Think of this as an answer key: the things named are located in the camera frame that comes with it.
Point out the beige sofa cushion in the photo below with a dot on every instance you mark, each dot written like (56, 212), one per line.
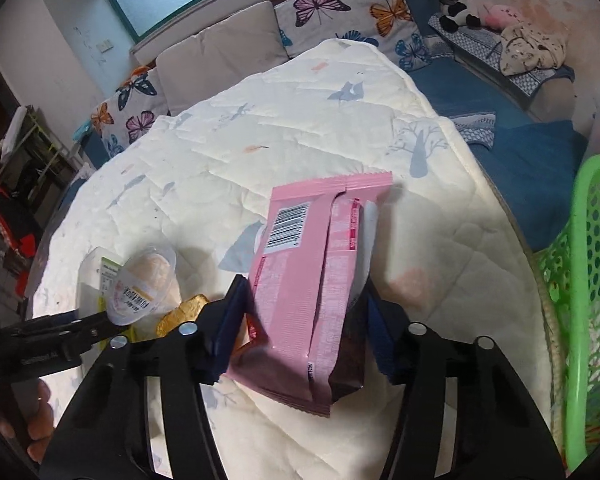
(220, 56)

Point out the dark shelf with clutter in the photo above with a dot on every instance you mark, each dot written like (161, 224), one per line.
(35, 168)

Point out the pink plush toy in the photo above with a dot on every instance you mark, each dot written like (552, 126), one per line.
(498, 17)

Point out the orange gold foil wrapper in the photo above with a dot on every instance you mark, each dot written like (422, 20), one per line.
(187, 311)

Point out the clear jelly cup with label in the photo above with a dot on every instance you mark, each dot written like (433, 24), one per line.
(141, 285)

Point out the person's left hand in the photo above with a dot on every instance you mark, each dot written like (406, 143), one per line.
(40, 424)

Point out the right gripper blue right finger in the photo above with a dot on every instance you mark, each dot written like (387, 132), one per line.
(386, 321)

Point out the white quilted blanket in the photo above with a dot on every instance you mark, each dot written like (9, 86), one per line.
(201, 182)

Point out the small butterfly print pillow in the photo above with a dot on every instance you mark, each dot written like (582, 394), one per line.
(129, 114)

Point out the pink snack wrapper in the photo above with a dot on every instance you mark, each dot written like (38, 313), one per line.
(305, 334)

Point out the large butterfly print pillow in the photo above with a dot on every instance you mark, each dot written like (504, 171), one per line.
(387, 25)

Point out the cream spotted cloth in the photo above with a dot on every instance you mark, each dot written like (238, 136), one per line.
(526, 48)

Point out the blue white patterned mat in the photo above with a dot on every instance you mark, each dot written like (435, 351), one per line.
(481, 51)

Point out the green plastic mesh basket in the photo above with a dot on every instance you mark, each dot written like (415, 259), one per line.
(570, 269)

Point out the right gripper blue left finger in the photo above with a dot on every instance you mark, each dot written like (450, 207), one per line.
(225, 319)

